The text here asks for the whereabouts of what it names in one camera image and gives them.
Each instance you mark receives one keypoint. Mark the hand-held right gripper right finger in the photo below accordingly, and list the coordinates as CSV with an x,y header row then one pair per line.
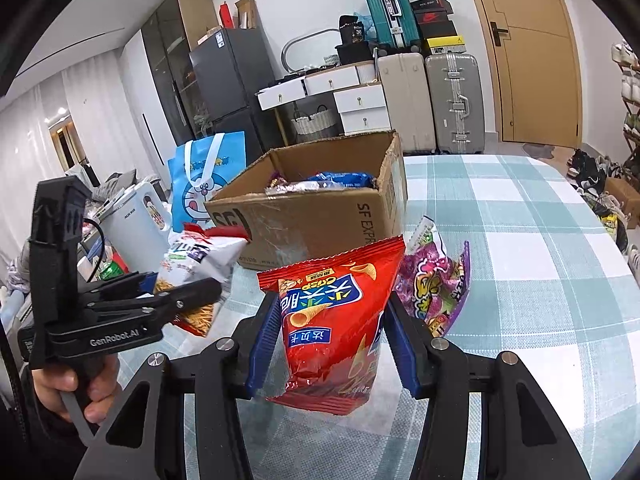
x,y
407,355

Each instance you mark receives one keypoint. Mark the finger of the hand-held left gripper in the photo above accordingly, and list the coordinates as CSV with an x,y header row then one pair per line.
x,y
180,302
125,287

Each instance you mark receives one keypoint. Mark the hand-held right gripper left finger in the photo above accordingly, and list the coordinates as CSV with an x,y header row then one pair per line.
x,y
262,350

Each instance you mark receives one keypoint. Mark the white noodle snack bag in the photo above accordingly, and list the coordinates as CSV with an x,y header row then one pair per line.
x,y
195,260

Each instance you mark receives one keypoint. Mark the red cone snack bag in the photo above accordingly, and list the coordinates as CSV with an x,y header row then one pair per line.
x,y
325,310

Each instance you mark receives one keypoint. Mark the brown cardboard box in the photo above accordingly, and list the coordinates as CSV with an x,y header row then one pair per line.
x,y
300,225

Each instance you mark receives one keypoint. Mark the blue cookie packet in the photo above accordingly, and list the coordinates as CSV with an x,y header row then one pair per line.
x,y
340,180

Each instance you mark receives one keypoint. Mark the person's left forearm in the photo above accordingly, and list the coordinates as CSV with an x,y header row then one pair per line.
x,y
40,452

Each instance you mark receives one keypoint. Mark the person's left hand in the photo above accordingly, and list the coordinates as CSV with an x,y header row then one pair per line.
x,y
52,385

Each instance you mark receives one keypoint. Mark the white air appliance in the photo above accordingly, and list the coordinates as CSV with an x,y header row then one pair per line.
x,y
135,230

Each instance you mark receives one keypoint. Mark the purple candy bag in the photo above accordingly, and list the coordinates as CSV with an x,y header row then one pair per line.
x,y
435,285

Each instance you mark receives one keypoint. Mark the grey pillow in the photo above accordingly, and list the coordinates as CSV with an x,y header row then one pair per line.
x,y
117,185

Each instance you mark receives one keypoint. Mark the blue cartoon tote bag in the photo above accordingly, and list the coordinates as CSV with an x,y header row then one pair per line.
x,y
210,180

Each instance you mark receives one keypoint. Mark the white curtain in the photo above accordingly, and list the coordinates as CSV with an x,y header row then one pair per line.
x,y
40,120

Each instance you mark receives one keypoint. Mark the woven laundry basket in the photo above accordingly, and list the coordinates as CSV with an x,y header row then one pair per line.
x,y
315,122

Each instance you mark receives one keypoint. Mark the dark grey refrigerator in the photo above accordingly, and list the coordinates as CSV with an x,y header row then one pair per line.
x,y
235,80

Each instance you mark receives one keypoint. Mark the tall dark glass cabinet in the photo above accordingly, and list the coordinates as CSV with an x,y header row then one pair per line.
x,y
170,60

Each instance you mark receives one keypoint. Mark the black waste bin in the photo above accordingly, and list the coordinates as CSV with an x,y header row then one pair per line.
x,y
612,222

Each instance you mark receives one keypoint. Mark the round floor mat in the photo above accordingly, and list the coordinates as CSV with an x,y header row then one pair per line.
x,y
547,152

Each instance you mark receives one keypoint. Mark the beige suitcase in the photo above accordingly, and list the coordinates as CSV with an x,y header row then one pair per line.
x,y
407,105

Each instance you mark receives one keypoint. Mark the silver suitcase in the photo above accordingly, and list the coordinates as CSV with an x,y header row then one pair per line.
x,y
455,105

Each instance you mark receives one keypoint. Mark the white drawer desk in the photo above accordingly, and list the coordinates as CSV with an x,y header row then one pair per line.
x,y
360,105

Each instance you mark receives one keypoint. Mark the pile of shoes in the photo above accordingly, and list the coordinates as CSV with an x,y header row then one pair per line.
x,y
590,172

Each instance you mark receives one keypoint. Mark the small cardboard box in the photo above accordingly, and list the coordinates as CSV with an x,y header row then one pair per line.
x,y
625,197

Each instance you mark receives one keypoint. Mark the open cardboard carton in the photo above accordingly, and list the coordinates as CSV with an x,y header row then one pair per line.
x,y
246,12

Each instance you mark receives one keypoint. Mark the black bag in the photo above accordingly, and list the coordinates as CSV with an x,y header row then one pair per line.
x,y
352,45

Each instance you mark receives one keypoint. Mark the wooden door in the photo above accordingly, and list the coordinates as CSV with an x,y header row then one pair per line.
x,y
535,70

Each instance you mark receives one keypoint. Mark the wooden shoe rack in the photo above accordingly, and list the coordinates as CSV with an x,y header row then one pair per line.
x,y
631,125

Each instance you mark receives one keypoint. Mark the plain black shoe box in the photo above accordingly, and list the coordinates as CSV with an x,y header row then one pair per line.
x,y
439,30

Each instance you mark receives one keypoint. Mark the red logo shoe box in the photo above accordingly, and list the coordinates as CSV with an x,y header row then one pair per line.
x,y
435,17

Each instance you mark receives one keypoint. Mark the teal suitcase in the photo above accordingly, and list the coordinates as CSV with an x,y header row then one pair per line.
x,y
390,10

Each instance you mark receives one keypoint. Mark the oval metal frame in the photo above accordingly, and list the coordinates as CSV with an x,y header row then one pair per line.
x,y
295,45

